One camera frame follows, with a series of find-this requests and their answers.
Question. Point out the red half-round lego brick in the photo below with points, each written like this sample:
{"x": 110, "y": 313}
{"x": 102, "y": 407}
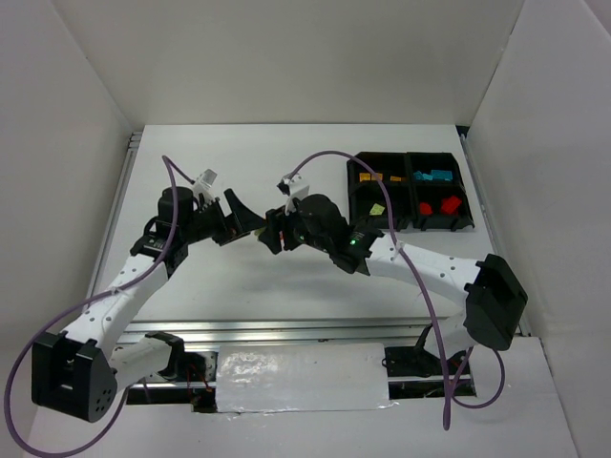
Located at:
{"x": 450, "y": 206}

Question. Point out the light green rounded lego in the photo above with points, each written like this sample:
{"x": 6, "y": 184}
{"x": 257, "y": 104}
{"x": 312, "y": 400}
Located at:
{"x": 377, "y": 210}

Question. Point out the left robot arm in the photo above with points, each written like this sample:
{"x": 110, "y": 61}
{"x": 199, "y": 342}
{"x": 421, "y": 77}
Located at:
{"x": 79, "y": 370}

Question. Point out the red rounded lego brick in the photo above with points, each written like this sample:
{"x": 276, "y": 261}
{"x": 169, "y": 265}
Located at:
{"x": 425, "y": 208}

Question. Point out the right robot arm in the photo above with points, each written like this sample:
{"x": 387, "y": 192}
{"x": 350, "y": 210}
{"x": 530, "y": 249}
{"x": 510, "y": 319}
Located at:
{"x": 488, "y": 293}

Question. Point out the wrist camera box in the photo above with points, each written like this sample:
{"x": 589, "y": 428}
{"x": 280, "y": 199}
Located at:
{"x": 203, "y": 186}
{"x": 295, "y": 189}

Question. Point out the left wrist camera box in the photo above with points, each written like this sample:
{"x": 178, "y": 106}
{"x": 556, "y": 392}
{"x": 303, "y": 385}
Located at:
{"x": 203, "y": 186}

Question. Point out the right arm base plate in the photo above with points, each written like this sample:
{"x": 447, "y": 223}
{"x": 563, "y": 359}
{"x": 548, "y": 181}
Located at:
{"x": 412, "y": 373}

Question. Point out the white foil tape panel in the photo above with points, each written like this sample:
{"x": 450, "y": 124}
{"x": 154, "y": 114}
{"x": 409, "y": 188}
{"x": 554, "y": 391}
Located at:
{"x": 301, "y": 377}

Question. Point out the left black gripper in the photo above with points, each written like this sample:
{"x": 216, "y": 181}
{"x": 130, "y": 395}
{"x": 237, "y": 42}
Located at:
{"x": 221, "y": 224}

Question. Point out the teal and green lego brick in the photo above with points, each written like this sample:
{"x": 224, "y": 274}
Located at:
{"x": 439, "y": 175}

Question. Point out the aluminium rail frame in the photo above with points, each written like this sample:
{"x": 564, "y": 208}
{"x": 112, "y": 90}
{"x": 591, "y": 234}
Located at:
{"x": 389, "y": 330}

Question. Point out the black four-compartment bin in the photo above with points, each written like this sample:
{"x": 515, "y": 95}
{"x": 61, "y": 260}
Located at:
{"x": 403, "y": 198}

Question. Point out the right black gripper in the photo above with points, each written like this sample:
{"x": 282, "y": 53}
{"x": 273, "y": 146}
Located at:
{"x": 276, "y": 230}

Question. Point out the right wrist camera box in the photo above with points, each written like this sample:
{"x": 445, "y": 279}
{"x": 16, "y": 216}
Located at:
{"x": 295, "y": 189}

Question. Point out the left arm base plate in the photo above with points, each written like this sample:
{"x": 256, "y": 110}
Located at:
{"x": 195, "y": 386}

